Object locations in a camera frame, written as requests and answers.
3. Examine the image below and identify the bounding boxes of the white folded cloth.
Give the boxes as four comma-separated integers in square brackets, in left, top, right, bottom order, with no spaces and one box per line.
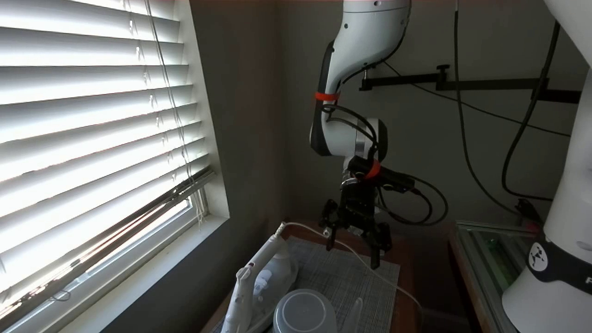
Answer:
[218,234,301,333]

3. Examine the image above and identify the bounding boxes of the translucent plastic measuring jar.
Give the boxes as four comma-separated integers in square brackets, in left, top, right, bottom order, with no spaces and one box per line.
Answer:
[272,286,368,333]

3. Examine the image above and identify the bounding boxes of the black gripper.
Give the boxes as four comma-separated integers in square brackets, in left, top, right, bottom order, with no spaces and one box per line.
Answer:
[318,177,396,270]

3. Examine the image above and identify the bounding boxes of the white window frame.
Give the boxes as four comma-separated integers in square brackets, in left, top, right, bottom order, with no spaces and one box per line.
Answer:
[5,0,233,333]

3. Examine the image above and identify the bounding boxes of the orange cable strap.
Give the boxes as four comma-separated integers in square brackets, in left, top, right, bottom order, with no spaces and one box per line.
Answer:
[311,88,342,105]
[362,159,383,181]

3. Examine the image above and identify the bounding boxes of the wooden side table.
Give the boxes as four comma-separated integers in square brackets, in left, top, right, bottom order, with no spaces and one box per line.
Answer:
[200,216,416,333]

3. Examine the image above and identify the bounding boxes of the thin black wall cable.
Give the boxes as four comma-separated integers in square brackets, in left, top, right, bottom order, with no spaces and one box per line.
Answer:
[381,59,573,138]

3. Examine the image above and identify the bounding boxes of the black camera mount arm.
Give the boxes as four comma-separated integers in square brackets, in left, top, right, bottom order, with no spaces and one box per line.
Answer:
[359,61,582,105]

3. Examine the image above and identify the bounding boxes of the white iron power cord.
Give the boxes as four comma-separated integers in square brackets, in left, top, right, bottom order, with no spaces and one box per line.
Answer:
[272,220,425,314]

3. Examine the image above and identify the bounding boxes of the white window blinds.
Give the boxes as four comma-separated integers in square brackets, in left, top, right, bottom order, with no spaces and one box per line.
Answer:
[0,0,216,323]

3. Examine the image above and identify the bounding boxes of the black red clamp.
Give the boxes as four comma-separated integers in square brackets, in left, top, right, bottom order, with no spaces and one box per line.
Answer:
[514,196,547,231]

